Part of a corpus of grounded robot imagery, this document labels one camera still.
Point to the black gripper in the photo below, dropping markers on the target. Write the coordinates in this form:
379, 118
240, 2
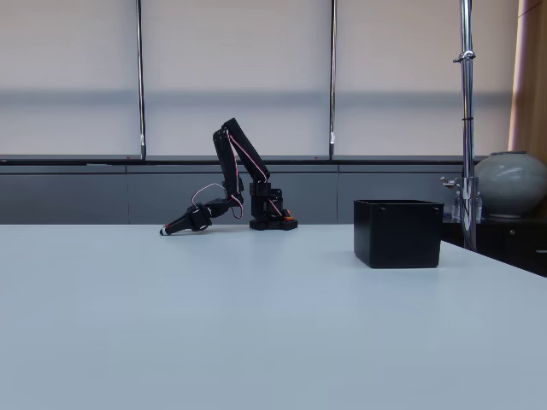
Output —
191, 220

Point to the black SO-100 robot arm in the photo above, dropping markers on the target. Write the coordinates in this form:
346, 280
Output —
250, 151

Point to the black open box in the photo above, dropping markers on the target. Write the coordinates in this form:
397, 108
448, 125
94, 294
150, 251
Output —
397, 235

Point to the black clamp with orange knob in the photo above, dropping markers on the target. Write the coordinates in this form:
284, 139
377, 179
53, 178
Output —
289, 218

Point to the dark window sill ledge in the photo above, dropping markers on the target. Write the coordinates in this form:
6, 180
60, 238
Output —
85, 160

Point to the white roller blind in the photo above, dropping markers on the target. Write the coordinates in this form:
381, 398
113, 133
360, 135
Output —
68, 64
397, 64
237, 64

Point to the chrome wingnut pole clamp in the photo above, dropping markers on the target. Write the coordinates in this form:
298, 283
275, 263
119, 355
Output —
453, 182

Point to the clear plastic water bottle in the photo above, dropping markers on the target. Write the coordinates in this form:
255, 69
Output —
479, 208
457, 207

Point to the tall chrome stand pole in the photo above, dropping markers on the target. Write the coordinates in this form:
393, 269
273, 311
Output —
467, 94

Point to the grey round ceramic vase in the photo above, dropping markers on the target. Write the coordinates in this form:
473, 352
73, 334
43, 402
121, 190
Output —
510, 183

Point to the dark low cabinet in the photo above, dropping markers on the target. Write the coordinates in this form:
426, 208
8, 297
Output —
513, 241

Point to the grey wall panel cover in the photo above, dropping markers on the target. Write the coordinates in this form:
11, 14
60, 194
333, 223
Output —
64, 194

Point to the metal window post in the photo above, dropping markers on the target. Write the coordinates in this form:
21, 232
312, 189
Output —
333, 85
140, 85

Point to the brown wooden wall panel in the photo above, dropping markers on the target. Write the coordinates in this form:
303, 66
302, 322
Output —
532, 85

